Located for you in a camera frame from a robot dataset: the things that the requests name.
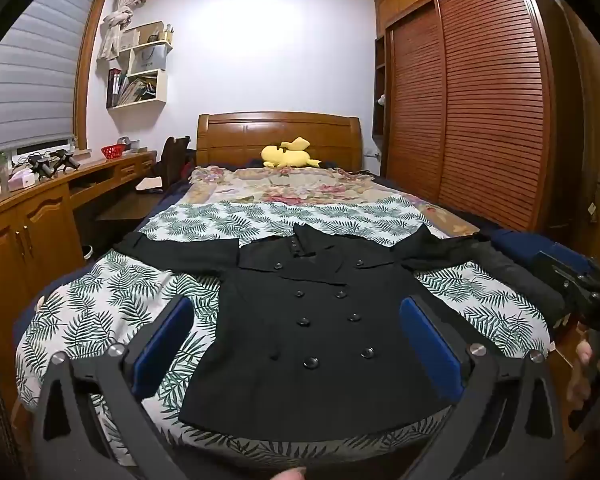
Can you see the white rimmed bin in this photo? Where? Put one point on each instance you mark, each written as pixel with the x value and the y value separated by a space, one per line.
pixel 87 252

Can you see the yellow plush toy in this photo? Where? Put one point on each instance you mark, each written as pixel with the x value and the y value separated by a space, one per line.
pixel 285 156

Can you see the person's right hand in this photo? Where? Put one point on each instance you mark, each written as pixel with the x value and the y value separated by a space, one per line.
pixel 577 385

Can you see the dark wooden chair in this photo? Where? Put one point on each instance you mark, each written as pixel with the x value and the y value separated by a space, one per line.
pixel 172 157

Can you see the person's left hand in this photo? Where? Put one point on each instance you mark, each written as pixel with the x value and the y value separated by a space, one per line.
pixel 287 474

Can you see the wooden bed headboard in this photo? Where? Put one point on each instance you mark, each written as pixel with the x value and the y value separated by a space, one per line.
pixel 240 140

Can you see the tied beige curtain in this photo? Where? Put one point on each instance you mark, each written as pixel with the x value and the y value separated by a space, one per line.
pixel 115 25

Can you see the dark grey folded garment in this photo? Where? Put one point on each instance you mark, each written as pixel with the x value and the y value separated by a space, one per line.
pixel 520 280

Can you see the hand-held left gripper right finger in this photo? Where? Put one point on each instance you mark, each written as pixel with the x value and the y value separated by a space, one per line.
pixel 430 345

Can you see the black handheld device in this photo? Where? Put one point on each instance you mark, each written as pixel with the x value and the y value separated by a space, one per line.
pixel 42 167
pixel 65 159

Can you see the leaf print bed sheet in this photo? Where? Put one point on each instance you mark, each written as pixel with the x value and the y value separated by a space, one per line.
pixel 100 300

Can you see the small grey appliance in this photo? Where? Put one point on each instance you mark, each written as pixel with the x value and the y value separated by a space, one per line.
pixel 128 145

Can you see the grey window blind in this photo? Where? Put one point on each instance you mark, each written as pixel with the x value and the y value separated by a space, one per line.
pixel 30 75

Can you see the wooden desk cabinet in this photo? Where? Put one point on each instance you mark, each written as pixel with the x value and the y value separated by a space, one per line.
pixel 40 230

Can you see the pink tissue box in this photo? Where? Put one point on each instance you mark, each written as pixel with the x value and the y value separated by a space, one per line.
pixel 22 180

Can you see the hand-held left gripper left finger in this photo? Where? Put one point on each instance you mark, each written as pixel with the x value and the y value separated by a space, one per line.
pixel 162 345

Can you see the clear green bottle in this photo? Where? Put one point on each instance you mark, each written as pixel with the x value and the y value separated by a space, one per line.
pixel 2 172

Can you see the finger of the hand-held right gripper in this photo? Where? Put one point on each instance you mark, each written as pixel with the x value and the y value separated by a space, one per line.
pixel 555 275

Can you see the black double-breasted coat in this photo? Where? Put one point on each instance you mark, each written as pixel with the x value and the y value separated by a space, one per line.
pixel 300 340

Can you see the white wall shelf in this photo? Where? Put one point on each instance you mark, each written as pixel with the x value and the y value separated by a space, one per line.
pixel 150 60

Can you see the wooden louvered wardrobe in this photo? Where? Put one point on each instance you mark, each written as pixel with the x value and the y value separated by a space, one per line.
pixel 480 110

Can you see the red basket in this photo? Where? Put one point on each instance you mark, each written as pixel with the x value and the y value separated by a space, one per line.
pixel 113 152

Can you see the floral quilt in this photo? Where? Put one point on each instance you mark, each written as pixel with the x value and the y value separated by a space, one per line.
pixel 300 187

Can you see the navy folded garment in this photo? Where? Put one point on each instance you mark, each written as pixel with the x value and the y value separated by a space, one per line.
pixel 515 245

